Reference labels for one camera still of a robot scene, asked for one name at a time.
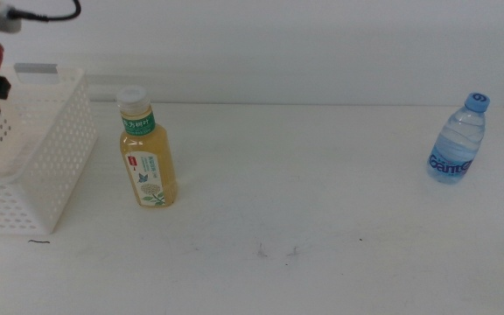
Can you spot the clear water bottle blue cap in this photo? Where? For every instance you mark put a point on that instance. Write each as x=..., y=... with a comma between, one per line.
x=455, y=149

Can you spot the white perforated plastic basket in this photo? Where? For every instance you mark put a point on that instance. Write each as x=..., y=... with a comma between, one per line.
x=68, y=153

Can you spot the yellow tea bottle green label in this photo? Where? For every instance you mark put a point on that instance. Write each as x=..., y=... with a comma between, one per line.
x=149, y=162

